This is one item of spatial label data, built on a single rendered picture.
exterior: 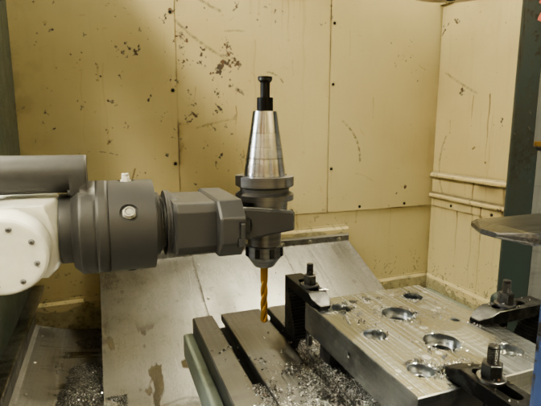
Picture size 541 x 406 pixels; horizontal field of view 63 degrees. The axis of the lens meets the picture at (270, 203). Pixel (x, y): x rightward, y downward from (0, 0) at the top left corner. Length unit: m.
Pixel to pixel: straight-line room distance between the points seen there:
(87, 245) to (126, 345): 0.87
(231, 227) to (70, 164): 0.15
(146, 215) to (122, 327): 0.92
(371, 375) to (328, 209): 1.11
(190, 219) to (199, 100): 1.09
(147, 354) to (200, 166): 0.61
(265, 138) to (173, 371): 0.86
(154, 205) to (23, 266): 0.11
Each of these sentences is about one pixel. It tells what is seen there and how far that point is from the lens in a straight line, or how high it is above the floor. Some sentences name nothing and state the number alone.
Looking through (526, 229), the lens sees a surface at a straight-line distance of 0.32.
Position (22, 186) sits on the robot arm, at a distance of 0.44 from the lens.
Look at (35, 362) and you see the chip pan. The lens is 1.38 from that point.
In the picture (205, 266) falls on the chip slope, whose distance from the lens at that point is 1.49.
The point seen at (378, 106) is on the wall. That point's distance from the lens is 1.75.
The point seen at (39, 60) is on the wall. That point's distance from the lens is 1.47.
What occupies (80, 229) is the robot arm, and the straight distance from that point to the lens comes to 0.41.
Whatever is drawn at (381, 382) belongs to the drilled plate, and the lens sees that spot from 0.60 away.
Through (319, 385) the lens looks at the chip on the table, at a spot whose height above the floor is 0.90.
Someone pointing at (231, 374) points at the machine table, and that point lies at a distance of 0.74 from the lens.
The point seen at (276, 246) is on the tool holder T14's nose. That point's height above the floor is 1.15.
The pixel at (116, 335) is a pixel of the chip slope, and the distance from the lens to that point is 1.30.
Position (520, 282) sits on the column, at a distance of 1.20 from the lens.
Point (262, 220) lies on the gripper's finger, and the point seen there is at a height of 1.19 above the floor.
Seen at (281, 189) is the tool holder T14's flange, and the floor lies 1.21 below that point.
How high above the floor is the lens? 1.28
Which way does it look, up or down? 10 degrees down
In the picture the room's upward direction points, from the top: straight up
